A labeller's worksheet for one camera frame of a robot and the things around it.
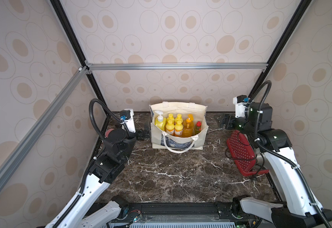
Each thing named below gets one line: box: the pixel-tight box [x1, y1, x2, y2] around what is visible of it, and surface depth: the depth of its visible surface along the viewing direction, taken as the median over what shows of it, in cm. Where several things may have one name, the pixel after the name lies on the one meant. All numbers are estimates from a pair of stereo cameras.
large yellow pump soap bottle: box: [154, 110, 167, 132], surface depth 87 cm
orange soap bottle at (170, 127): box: [165, 119, 175, 135], surface depth 88 cm
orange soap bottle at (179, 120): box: [175, 113, 184, 126], surface depth 89 cm
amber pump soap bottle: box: [182, 117, 195, 138], surface depth 91 cm
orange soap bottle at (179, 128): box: [174, 120, 184, 136], surface depth 88 cm
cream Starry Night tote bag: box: [149, 101, 209, 154], surface depth 87 cm
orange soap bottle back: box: [166, 113, 175, 124], surface depth 90 cm
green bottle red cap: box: [194, 121, 203, 135], surface depth 91 cm
